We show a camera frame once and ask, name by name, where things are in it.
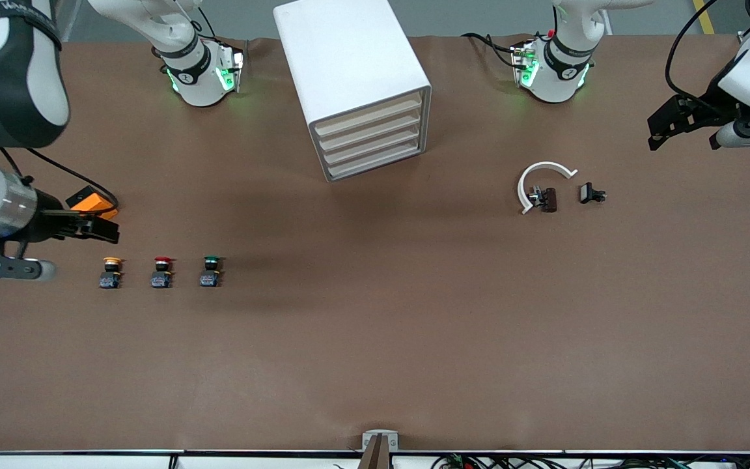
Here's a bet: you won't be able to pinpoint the green push button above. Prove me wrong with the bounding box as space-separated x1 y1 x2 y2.
199 255 224 288

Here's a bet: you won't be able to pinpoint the white plastic drawer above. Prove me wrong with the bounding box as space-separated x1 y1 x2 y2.
322 124 426 167
318 107 425 152
314 91 424 137
326 140 428 181

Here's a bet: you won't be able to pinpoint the yellow push button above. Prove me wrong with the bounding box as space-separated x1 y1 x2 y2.
99 257 123 290

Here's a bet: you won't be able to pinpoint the red push button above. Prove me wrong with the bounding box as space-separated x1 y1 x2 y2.
150 256 176 289

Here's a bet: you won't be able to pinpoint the white drawer cabinet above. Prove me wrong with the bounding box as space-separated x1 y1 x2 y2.
273 0 432 183

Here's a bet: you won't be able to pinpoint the orange box with hole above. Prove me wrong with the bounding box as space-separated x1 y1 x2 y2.
66 186 119 221

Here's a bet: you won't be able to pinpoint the dark brown small component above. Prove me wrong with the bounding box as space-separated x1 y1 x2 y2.
528 186 558 214

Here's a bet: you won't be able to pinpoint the white curved plastic clip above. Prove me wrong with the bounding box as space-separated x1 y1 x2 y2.
517 161 579 216

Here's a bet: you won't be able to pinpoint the brown table cover mat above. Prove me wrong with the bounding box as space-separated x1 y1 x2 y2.
0 34 750 453

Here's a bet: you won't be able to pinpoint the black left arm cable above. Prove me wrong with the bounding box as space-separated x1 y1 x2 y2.
665 0 750 102

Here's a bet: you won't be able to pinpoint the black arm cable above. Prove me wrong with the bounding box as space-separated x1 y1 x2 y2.
0 147 120 212
665 0 750 102

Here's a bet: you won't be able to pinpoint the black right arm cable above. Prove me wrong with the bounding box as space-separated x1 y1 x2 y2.
0 147 120 212

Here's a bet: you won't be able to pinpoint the black base cable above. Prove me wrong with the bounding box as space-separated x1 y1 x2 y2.
462 33 522 69

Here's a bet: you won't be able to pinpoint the tangled black cables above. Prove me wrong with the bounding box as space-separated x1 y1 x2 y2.
434 454 750 469

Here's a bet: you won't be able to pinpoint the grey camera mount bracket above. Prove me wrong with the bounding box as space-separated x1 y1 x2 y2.
362 430 400 469

